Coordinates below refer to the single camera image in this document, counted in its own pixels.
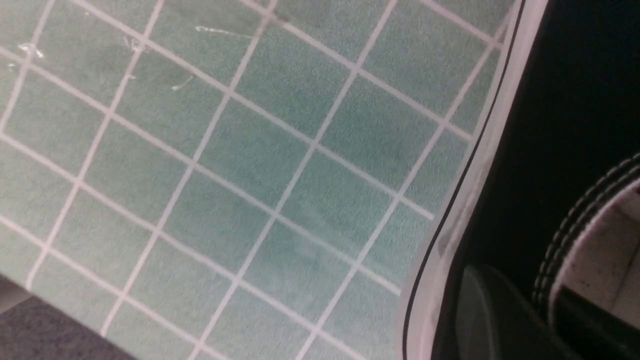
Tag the green checkered floor cloth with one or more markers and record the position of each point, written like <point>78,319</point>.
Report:
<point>235,179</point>

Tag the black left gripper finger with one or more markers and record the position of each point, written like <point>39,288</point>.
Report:
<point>492,321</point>

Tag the black canvas sneaker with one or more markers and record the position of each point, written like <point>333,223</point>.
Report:
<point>548,194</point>

